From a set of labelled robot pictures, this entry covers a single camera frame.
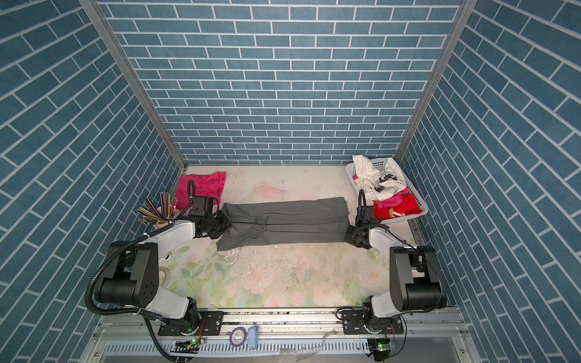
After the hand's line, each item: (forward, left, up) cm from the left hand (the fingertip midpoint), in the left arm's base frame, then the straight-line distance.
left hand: (233, 220), depth 94 cm
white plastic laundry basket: (+30, -69, +5) cm, 76 cm away
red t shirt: (+5, -75, +4) cm, 75 cm away
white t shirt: (+16, -64, +4) cm, 66 cm away
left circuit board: (-42, +8, -8) cm, 44 cm away
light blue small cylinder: (-41, -13, -1) cm, 43 cm away
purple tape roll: (-40, -10, -4) cm, 42 cm away
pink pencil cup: (0, +25, +3) cm, 25 cm away
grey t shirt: (+2, -21, -5) cm, 22 cm away
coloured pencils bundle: (+2, +27, +4) cm, 28 cm away
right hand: (-5, -49, -3) cm, 49 cm away
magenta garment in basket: (+6, -69, +5) cm, 69 cm away
